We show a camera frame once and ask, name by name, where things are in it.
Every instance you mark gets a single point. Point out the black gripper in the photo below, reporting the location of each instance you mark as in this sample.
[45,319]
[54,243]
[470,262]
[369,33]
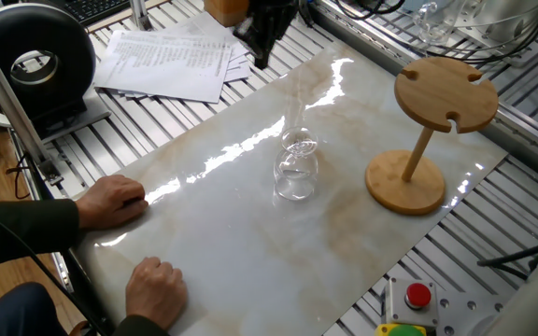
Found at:
[273,9]

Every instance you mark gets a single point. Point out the clear stemmed glass cup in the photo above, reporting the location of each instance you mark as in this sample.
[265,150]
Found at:
[295,168]

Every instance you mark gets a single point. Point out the right forearm dark sleeve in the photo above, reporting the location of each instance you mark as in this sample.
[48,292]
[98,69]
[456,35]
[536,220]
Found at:
[136,327]

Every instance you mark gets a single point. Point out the left forearm dark sleeve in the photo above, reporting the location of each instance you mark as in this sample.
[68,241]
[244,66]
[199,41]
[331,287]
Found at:
[17,231]

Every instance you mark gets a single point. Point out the person left hand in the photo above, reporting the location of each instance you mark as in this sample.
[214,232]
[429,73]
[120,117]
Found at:
[112,203]

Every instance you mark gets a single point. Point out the person right hand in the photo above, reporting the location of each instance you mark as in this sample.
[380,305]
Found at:
[157,291]

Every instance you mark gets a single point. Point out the wooden block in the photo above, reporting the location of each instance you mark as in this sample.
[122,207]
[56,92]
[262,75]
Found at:
[227,11]

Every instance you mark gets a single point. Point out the white paper sheet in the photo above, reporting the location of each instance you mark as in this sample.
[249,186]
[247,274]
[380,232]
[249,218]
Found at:
[238,70]
[217,30]

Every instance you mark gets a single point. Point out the large printed paper sheet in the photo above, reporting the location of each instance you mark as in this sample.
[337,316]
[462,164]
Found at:
[166,65]

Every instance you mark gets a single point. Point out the silver metal stand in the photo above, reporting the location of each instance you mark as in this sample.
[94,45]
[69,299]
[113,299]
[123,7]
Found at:
[139,14]

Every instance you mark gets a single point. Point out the clear glass jug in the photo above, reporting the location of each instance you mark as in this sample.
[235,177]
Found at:
[437,28]

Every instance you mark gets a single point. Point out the round wooden glass rack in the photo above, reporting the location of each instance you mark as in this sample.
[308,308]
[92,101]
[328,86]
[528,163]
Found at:
[442,93]

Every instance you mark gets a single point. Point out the black keyboard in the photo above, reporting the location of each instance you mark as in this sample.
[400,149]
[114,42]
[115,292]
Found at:
[96,9]

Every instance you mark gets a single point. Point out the marble pattern slab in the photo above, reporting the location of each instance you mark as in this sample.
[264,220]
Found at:
[250,256]

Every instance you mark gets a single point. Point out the grey box red button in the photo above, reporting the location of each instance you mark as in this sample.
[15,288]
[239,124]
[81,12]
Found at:
[411,303]

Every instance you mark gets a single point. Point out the yellow box green button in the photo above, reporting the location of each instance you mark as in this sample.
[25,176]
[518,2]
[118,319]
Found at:
[400,330]

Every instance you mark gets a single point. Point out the silver base mounting plate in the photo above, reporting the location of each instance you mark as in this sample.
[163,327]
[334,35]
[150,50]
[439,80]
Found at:
[456,317]

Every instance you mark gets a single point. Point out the blue jeans leg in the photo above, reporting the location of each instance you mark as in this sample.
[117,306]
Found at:
[17,312]

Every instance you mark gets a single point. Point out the aluminium frame rail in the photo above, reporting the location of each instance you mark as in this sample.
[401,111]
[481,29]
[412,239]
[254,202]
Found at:
[521,126]

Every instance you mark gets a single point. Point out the aluminium frame post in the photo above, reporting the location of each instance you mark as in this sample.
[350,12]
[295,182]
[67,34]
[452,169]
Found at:
[3,88]

